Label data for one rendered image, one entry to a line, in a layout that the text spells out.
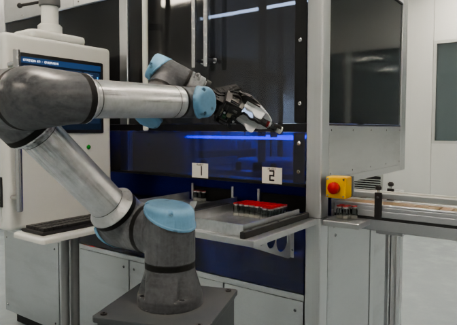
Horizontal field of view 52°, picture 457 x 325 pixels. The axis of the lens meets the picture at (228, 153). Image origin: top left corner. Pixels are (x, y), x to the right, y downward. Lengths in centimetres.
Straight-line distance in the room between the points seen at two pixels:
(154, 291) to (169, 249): 10
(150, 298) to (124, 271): 127
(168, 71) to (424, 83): 524
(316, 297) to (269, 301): 20
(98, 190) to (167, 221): 17
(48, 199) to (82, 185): 100
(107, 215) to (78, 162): 15
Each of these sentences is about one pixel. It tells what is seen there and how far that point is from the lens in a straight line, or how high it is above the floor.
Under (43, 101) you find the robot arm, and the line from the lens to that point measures 87.
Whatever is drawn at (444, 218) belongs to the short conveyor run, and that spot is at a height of 91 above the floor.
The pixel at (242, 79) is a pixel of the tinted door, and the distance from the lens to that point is 183.
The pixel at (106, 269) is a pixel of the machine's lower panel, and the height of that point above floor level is 50.
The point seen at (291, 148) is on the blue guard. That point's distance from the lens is 170.
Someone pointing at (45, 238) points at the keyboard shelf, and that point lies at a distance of 180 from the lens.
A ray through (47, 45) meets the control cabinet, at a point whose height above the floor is 152.
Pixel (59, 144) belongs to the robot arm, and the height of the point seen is 116.
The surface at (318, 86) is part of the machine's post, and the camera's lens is 166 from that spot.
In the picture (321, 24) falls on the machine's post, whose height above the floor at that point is 154.
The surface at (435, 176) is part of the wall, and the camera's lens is 626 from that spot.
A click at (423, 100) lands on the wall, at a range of 628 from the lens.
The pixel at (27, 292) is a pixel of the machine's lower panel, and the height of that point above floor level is 24.
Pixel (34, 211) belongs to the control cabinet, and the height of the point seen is 86.
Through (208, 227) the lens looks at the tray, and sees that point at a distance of 146.
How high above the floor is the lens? 119
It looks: 3 degrees down
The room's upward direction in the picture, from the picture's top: straight up
